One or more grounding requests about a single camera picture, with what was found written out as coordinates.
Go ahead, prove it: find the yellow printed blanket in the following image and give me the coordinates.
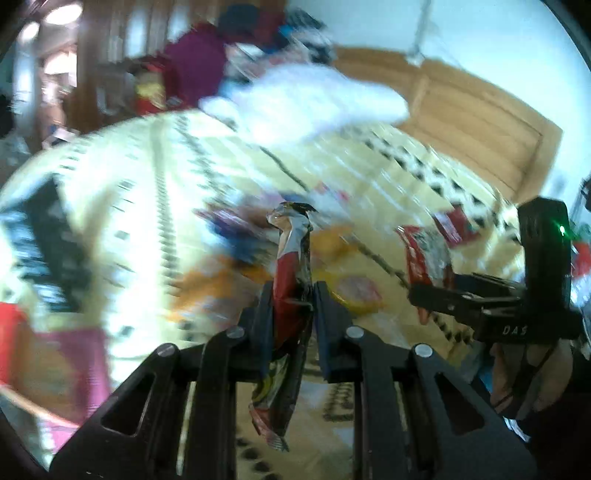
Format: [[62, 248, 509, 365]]
[[0, 108, 578, 480]]

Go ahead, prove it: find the small red packet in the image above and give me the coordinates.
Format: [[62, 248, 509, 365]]
[[434, 205, 481, 245]]

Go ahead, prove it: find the person's right hand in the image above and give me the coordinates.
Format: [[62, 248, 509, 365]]
[[488, 340, 591, 422]]

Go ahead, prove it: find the maroon cloth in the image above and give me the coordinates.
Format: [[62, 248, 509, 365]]
[[159, 23, 232, 112]]

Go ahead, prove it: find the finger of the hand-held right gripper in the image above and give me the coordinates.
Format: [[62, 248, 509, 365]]
[[407, 271, 528, 325]]

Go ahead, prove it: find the white pillow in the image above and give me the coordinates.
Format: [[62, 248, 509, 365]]
[[198, 62, 411, 148]]

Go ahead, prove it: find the pink box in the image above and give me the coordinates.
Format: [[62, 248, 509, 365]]
[[0, 302, 114, 455]]

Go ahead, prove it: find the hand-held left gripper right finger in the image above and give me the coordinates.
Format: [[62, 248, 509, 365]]
[[313, 281, 539, 480]]

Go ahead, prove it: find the wooden headboard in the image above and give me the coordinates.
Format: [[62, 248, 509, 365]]
[[332, 46, 565, 206]]

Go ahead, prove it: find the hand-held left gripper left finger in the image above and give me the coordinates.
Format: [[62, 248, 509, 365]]
[[48, 279, 279, 480]]

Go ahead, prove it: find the purple snack packet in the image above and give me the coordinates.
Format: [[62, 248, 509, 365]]
[[196, 205, 278, 266]]

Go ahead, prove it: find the red white snack packet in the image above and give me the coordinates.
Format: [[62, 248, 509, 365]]
[[398, 224, 455, 326]]

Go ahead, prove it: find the red silver snack packet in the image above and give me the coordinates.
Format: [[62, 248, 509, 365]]
[[248, 201, 320, 453]]

